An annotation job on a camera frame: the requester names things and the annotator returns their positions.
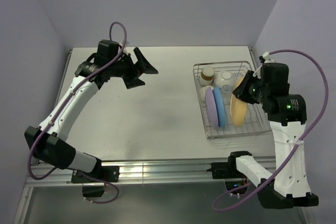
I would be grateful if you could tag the white ceramic bowl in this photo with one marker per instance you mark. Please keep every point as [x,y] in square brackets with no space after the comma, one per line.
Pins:
[223,78]

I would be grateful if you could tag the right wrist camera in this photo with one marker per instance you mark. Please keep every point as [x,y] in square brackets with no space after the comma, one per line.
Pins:
[266,58]

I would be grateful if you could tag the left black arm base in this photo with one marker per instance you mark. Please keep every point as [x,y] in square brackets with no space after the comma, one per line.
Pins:
[94,184]

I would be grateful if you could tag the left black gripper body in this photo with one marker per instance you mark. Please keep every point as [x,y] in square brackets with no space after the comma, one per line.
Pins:
[124,68]

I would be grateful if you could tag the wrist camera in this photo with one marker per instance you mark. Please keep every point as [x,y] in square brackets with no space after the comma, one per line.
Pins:
[266,58]
[123,45]

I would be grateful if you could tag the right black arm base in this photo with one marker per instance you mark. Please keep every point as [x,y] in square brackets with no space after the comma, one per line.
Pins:
[228,170]

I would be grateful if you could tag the small clear glass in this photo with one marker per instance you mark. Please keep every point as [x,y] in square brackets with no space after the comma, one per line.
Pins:
[226,89]

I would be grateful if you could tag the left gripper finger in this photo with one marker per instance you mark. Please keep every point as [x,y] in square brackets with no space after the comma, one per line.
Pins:
[142,65]
[133,83]

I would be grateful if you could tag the orange plastic plate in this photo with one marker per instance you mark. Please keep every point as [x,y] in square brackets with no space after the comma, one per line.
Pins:
[238,110]

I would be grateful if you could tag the brown white ceramic cup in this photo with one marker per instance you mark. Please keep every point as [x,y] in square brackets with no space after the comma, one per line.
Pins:
[207,76]

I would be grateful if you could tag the flower patterned small dish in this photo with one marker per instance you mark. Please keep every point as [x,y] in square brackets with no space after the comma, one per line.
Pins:
[202,92]

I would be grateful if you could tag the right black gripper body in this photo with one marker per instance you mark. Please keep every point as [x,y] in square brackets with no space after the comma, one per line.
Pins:
[254,91]

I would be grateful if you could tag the purple plastic plate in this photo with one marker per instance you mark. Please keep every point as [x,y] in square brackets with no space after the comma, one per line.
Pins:
[211,108]

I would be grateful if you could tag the blue plastic plate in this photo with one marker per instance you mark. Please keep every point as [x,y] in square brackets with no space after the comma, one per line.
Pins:
[221,114]

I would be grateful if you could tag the aluminium mounting rail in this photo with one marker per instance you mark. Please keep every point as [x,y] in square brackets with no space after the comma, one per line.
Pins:
[142,172]

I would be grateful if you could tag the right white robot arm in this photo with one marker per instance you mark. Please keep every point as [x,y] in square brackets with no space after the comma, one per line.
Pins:
[288,186]

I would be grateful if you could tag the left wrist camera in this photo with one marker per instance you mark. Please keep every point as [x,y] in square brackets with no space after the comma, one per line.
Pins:
[123,45]

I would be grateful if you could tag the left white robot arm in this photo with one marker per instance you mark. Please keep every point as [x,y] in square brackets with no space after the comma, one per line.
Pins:
[47,141]

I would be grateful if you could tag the metal wire dish rack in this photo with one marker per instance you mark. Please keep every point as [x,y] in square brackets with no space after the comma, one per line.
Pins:
[255,121]

